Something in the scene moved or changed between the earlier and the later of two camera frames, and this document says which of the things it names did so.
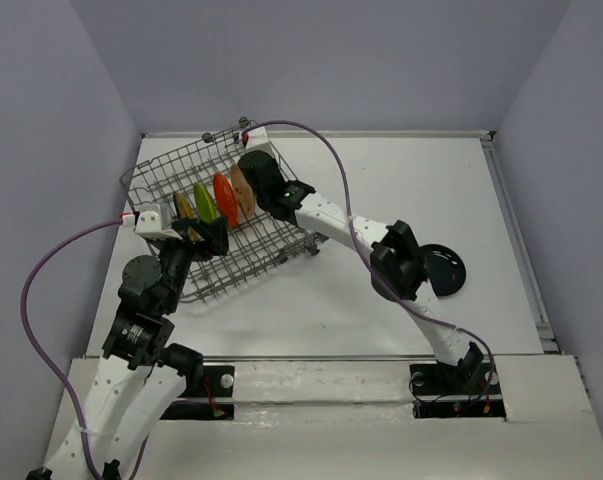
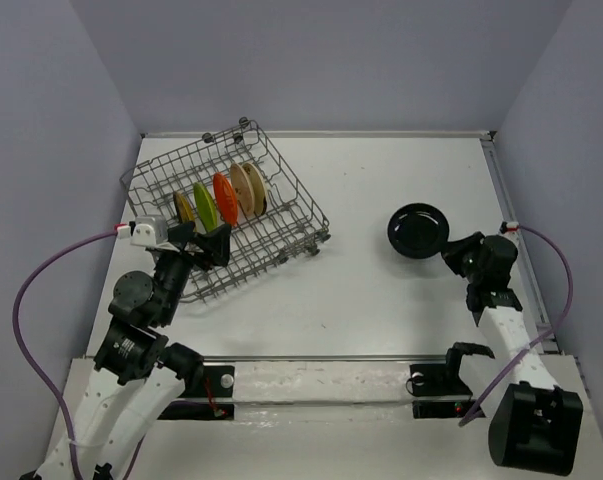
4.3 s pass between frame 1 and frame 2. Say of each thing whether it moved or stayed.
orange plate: stayed
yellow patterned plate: stayed
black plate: moved
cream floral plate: stayed
